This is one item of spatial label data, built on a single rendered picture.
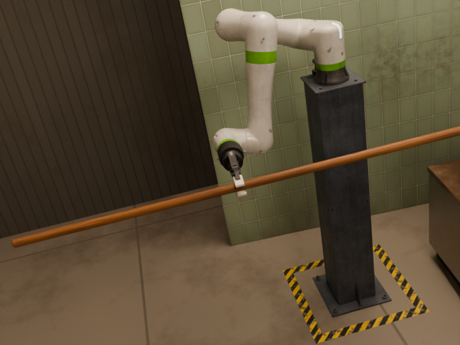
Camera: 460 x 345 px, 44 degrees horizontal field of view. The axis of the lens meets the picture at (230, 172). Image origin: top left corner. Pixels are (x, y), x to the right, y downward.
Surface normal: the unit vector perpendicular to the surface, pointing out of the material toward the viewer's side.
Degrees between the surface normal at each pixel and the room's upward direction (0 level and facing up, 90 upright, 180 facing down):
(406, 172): 90
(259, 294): 0
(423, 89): 90
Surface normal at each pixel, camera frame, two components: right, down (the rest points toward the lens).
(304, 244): -0.17, -0.86
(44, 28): 0.19, 0.45
